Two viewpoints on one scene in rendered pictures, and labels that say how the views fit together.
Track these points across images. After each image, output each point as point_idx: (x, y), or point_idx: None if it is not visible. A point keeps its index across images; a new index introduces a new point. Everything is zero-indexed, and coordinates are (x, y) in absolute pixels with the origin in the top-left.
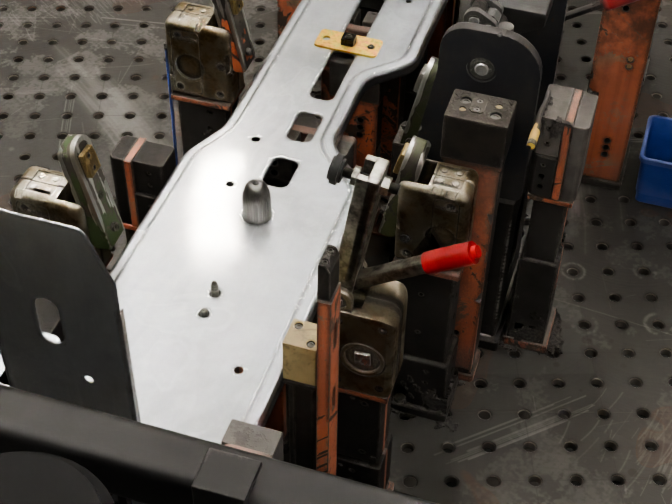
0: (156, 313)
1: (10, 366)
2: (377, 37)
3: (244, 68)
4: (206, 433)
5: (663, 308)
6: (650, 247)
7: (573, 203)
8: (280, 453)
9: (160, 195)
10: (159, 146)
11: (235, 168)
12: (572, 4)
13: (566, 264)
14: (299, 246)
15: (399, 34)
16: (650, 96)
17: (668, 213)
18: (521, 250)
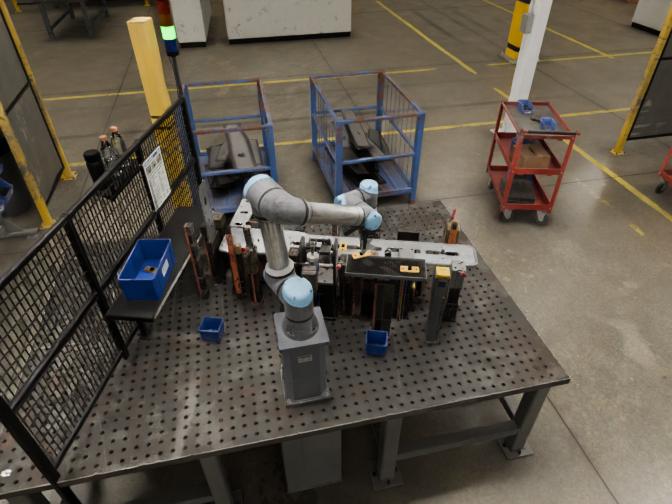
0: (252, 235)
1: (210, 207)
2: (347, 250)
3: (331, 234)
4: (225, 245)
5: (325, 349)
6: (348, 346)
7: (361, 329)
8: (189, 230)
9: (285, 230)
10: (301, 228)
11: (294, 237)
12: (460, 324)
13: (336, 329)
14: None
15: (350, 253)
16: (419, 345)
17: (364, 350)
18: (339, 320)
